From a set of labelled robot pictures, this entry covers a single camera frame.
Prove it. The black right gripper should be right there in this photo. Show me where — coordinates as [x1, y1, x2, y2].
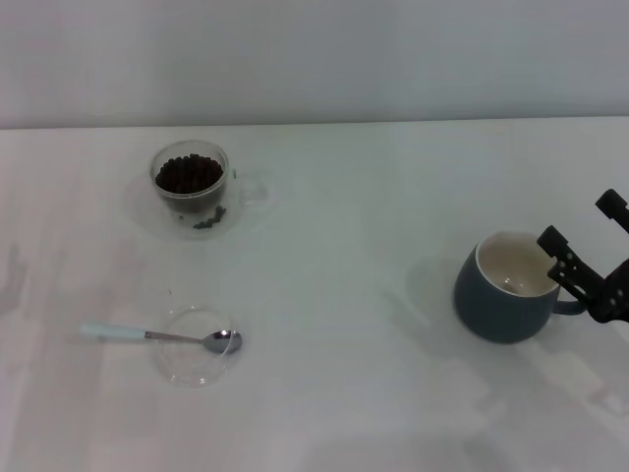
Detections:
[536, 188, 629, 325]

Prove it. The dark teal ceramic mug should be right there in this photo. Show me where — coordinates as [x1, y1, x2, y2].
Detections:
[452, 229, 589, 345]

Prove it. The clear double-walled glass cup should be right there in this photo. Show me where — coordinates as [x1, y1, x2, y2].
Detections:
[148, 140, 269, 215]

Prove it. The clear round glass dish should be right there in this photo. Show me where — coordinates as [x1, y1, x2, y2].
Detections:
[155, 302, 246, 390]

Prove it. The clear glass saucer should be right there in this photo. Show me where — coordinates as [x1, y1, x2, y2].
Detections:
[122, 165, 248, 243]

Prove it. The blue-handled metal spoon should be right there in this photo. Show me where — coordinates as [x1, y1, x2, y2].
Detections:
[80, 322, 245, 356]

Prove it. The loose coffee bean cluster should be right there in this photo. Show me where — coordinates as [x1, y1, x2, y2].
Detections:
[192, 205, 229, 231]

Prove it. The coffee bean pile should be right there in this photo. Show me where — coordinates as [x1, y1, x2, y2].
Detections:
[154, 153, 225, 196]

